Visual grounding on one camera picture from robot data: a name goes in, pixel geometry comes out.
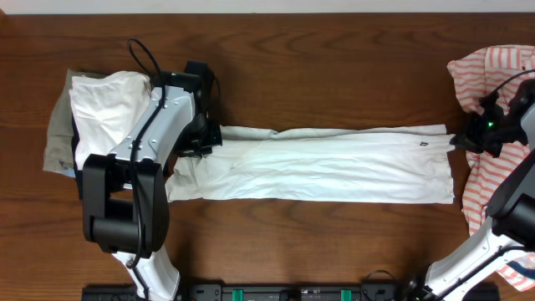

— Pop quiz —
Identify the white t-shirt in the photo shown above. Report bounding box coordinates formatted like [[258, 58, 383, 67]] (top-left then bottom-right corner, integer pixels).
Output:
[[166, 125, 454, 204]]

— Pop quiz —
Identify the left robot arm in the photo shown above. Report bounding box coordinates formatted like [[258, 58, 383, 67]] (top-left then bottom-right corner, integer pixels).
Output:
[[82, 69, 222, 300]]

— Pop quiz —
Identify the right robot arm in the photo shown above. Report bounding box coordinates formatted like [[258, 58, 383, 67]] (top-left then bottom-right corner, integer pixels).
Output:
[[422, 152, 534, 300]]

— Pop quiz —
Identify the red white striped shirt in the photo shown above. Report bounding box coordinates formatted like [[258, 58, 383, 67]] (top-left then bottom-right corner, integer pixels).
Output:
[[446, 44, 535, 293]]

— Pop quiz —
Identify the folded white shirt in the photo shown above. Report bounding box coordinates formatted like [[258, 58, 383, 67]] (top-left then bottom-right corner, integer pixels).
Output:
[[69, 71, 150, 170]]

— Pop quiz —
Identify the folded black garment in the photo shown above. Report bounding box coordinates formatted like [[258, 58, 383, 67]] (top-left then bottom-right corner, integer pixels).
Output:
[[71, 116, 83, 201]]

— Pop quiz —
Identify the light blue folded garment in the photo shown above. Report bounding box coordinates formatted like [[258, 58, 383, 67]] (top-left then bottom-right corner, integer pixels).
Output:
[[56, 168, 75, 178]]

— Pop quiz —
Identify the folded olive garment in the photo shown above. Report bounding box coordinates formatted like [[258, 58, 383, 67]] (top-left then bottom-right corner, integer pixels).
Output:
[[43, 69, 104, 173]]

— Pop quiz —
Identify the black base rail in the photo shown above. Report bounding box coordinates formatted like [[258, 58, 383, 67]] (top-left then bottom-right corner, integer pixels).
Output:
[[81, 271, 501, 301]]

